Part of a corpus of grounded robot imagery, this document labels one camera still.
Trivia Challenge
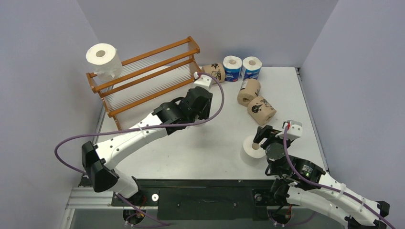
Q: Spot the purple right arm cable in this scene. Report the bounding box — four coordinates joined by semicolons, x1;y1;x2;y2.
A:
267;123;396;229

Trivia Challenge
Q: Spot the blue wrapped toilet roll right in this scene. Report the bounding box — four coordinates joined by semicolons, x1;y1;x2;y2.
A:
240;56;262;80

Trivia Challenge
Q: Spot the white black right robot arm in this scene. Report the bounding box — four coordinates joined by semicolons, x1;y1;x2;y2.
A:
252;120;393;229

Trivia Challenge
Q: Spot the brown wrapped roll plain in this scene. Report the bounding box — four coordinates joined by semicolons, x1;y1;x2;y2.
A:
237;79;261;106

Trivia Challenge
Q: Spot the blue wrapped toilet roll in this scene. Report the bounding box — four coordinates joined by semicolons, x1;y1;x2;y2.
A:
223;55;242;82
240;56;262;80

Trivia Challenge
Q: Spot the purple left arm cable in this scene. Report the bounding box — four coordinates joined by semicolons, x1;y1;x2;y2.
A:
54;72;225;228

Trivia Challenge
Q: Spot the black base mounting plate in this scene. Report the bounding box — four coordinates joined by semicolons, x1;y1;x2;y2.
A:
79;178;334;221

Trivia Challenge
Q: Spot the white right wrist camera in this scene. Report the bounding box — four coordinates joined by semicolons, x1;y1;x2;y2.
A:
276;120;303;141

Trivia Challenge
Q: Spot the orange wooden tiered shelf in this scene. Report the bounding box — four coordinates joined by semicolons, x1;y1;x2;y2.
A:
86;36;201;130

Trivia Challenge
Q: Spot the white toilet paper roll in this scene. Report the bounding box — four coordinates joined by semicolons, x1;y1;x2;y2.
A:
85;43;123;82
186;120;206;128
240;135;266;166

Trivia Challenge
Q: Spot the brown roll black print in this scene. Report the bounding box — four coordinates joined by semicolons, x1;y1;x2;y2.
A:
247;96;277;126

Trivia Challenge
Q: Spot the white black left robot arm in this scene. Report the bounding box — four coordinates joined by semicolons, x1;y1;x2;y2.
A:
81;86;213;205

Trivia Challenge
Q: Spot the brown wrapped roll with cartoon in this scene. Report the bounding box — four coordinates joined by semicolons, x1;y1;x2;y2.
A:
202;62;225;83

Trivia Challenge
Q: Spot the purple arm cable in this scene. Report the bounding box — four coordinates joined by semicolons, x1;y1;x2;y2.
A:
54;72;225;228
267;123;396;229

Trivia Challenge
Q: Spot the blue wrapped toilet roll left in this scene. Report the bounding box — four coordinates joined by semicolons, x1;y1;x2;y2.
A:
223;55;242;82

